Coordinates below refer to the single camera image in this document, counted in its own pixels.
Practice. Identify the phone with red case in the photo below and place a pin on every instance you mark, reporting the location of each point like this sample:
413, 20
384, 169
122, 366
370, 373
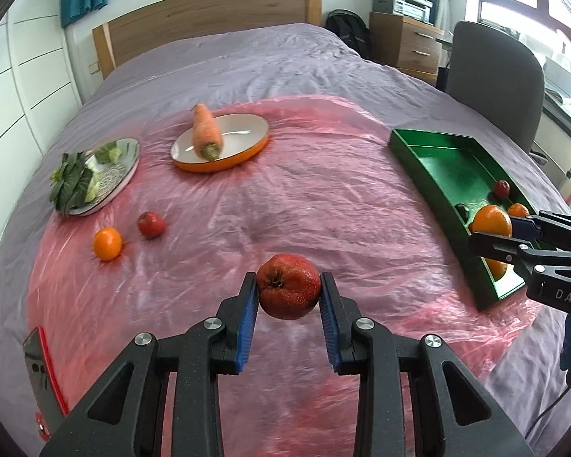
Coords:
40, 376

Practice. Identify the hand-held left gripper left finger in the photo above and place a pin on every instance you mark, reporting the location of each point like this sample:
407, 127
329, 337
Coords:
246, 323

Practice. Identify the wall socket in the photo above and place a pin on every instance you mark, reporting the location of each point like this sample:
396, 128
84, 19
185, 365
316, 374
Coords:
93, 67

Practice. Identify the small bok choy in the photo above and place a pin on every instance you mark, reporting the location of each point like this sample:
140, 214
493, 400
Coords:
108, 152

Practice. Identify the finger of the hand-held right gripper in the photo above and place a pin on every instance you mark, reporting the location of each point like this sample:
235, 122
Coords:
552, 231
499, 247

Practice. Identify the grey office chair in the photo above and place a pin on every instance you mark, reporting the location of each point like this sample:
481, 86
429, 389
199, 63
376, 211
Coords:
495, 71

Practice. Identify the white wardrobe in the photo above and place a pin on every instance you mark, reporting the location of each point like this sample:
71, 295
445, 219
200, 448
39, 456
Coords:
24, 104

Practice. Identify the green tray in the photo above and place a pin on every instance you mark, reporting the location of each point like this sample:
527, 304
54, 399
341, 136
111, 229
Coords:
437, 162

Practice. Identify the wooden headboard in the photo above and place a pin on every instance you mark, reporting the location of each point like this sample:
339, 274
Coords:
209, 14

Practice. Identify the carrot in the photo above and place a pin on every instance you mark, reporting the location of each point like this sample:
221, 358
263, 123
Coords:
204, 128

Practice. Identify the wooden drawer cabinet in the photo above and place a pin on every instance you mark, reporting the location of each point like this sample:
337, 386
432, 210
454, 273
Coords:
404, 43

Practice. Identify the orange oval dish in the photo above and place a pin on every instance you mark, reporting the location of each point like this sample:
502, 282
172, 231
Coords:
238, 133

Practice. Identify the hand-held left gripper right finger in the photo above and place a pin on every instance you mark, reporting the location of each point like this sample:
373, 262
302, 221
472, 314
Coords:
330, 323

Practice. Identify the patterned grey plate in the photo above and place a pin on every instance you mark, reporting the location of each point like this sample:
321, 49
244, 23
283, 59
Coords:
119, 171

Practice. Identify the pink plastic sheet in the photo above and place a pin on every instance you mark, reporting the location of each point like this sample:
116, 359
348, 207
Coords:
314, 176

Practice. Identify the white desk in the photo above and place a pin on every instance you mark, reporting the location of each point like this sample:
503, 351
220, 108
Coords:
561, 119

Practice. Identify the black backpack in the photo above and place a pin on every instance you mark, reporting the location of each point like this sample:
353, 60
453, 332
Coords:
349, 28

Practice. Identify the large bok choy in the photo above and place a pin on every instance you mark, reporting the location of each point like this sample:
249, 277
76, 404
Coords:
71, 181

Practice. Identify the purple bed cover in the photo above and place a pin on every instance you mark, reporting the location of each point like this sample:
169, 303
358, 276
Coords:
242, 57

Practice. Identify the grey printer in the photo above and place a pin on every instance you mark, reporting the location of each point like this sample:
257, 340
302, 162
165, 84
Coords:
399, 2

